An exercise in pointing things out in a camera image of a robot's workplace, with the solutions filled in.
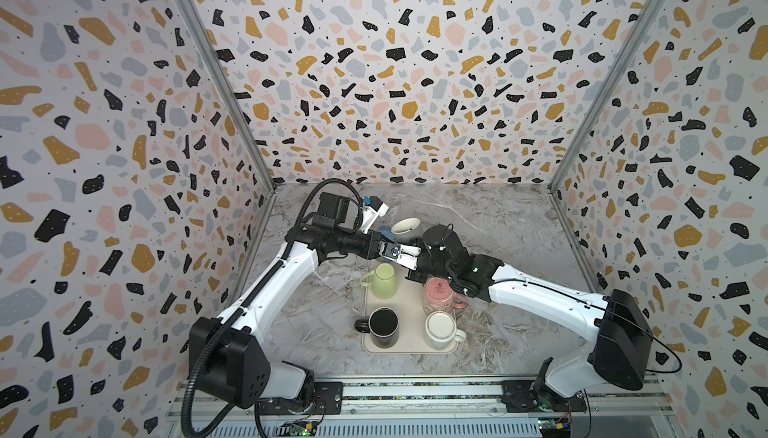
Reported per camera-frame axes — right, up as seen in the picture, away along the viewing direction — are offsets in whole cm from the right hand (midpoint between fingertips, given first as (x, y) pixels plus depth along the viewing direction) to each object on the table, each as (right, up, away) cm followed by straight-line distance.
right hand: (391, 246), depth 75 cm
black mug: (-3, -21, +2) cm, 21 cm away
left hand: (+1, +1, -2) cm, 2 cm away
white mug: (+13, -22, +3) cm, 26 cm away
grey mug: (+3, +4, 0) cm, 5 cm away
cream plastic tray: (+5, -20, +17) cm, 27 cm away
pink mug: (+12, -13, +3) cm, 18 cm away
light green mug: (-3, -11, +9) cm, 14 cm away
